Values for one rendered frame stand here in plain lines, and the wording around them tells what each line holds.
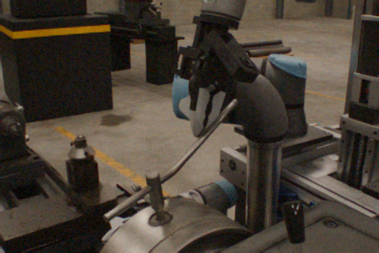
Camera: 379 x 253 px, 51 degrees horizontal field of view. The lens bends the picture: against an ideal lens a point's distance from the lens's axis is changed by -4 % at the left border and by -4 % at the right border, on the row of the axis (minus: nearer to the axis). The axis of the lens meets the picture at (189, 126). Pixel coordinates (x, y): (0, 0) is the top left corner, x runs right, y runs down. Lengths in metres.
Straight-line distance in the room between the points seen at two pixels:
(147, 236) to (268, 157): 0.35
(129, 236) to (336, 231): 0.32
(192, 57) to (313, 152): 0.74
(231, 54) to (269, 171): 0.34
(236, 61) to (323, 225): 0.28
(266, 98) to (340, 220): 0.29
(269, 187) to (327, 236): 0.33
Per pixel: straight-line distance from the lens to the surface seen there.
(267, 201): 0.96
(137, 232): 0.67
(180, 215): 0.68
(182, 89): 0.84
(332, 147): 1.43
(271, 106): 0.83
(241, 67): 0.64
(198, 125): 0.72
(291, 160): 1.29
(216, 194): 1.02
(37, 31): 5.22
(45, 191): 1.64
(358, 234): 0.65
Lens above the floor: 1.59
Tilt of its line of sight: 19 degrees down
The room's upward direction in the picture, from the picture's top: straight up
